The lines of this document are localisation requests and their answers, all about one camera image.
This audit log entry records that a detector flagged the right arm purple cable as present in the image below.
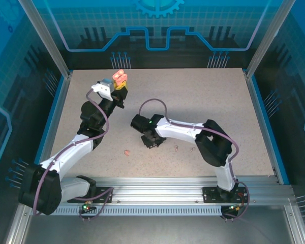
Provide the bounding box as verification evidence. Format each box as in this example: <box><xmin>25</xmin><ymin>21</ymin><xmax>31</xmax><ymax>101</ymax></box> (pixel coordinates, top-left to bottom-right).
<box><xmin>138</xmin><ymin>98</ymin><xmax>252</xmax><ymax>220</ymax></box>

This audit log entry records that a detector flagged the aluminium front mounting rail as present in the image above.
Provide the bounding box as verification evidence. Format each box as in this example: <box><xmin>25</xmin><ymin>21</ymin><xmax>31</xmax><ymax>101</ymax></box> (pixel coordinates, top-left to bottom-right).
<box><xmin>24</xmin><ymin>176</ymin><xmax>294</xmax><ymax>206</ymax></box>

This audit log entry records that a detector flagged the power connector with lights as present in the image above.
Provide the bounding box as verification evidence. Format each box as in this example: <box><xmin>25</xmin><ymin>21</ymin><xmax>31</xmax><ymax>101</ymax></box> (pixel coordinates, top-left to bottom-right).
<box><xmin>222</xmin><ymin>203</ymin><xmax>245</xmax><ymax>219</ymax></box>
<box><xmin>80</xmin><ymin>200</ymin><xmax>97</xmax><ymax>214</ymax></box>

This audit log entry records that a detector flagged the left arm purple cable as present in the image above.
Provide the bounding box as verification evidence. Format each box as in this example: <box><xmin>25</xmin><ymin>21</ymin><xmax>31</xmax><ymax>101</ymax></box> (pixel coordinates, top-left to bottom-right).
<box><xmin>32</xmin><ymin>90</ymin><xmax>115</xmax><ymax>222</ymax></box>

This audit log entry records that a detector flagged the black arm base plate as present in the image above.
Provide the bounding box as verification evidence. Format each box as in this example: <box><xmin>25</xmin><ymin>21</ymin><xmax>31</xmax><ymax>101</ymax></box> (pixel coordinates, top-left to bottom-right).
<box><xmin>67</xmin><ymin>186</ymin><xmax>113</xmax><ymax>203</ymax></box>
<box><xmin>202</xmin><ymin>187</ymin><xmax>247</xmax><ymax>203</ymax></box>

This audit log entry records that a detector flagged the slotted grey cable duct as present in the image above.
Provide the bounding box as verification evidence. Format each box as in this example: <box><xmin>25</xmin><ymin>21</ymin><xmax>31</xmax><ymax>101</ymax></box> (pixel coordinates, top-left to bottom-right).
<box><xmin>30</xmin><ymin>206</ymin><xmax>223</xmax><ymax>216</ymax></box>

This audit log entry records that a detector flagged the aluminium frame post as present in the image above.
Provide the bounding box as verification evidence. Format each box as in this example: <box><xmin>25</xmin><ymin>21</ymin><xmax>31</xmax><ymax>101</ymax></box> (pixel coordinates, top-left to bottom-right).
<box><xmin>17</xmin><ymin>0</ymin><xmax>73</xmax><ymax>78</ymax></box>
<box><xmin>245</xmin><ymin>0</ymin><xmax>297</xmax><ymax>78</ymax></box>

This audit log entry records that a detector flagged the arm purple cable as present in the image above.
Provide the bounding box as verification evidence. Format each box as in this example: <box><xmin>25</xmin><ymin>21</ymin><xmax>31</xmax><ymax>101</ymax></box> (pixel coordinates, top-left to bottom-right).
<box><xmin>32</xmin><ymin>90</ymin><xmax>115</xmax><ymax>222</ymax></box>
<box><xmin>138</xmin><ymin>98</ymin><xmax>252</xmax><ymax>220</ymax></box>

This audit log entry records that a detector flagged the blue-edged aluminium side rail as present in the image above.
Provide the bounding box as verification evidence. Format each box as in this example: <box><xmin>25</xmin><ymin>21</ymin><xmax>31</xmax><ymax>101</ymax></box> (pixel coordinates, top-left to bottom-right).
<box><xmin>37</xmin><ymin>71</ymin><xmax>74</xmax><ymax>185</ymax></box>
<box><xmin>242</xmin><ymin>68</ymin><xmax>290</xmax><ymax>185</ymax></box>

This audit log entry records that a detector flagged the pink earbud charging case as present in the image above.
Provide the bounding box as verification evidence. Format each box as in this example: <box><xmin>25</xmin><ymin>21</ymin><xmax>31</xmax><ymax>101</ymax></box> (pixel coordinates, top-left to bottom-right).
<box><xmin>112</xmin><ymin>69</ymin><xmax>129</xmax><ymax>85</ymax></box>

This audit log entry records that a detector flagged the grey metal bottom panel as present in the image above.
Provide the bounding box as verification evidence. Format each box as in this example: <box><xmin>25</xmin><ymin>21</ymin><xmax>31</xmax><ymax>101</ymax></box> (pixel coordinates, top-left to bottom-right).
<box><xmin>22</xmin><ymin>215</ymin><xmax>294</xmax><ymax>244</ymax></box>

